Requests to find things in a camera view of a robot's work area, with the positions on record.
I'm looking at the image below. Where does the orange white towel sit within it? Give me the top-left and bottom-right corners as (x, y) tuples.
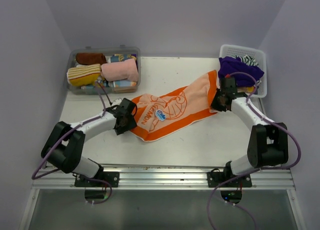
(131, 70), (218, 142)

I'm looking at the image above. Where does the pink terry towel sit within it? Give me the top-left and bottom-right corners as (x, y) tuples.
(101, 59), (139, 82)

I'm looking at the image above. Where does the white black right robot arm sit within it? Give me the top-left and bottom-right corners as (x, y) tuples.
(207, 77), (289, 186)

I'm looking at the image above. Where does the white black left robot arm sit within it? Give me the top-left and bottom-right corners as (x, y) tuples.
(41, 98), (138, 186)

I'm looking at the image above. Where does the light blue orange rolled towel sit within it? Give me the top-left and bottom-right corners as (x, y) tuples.
(108, 80), (137, 88)

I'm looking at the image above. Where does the purple towel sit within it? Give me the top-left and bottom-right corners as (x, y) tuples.
(218, 56), (265, 87)

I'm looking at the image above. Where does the clear plastic storage bin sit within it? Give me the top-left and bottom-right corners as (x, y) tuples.
(66, 46), (141, 95)

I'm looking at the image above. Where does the black white striped towel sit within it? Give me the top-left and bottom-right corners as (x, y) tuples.
(230, 55), (259, 67)

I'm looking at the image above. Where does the yellow striped rolled towel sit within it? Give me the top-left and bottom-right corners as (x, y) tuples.
(66, 64), (105, 87)

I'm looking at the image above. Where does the white plastic laundry basket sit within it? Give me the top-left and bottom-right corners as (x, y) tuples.
(218, 44), (267, 98)

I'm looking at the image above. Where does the blue yellow patterned rolled towel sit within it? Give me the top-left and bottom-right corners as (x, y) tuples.
(107, 54), (137, 63)

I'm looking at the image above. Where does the brown rolled towel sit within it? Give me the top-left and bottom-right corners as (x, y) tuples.
(75, 53), (107, 65)

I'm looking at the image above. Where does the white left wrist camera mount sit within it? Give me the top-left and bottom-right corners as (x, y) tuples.
(111, 98), (123, 106)

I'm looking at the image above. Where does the aluminium table edge rail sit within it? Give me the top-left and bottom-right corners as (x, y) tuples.
(31, 164), (295, 190)

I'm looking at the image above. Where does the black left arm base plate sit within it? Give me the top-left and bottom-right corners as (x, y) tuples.
(72, 171), (120, 187)

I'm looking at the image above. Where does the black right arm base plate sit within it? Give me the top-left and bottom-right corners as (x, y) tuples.
(206, 168), (253, 188)

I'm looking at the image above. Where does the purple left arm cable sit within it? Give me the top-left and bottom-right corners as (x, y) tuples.
(31, 81), (113, 205)

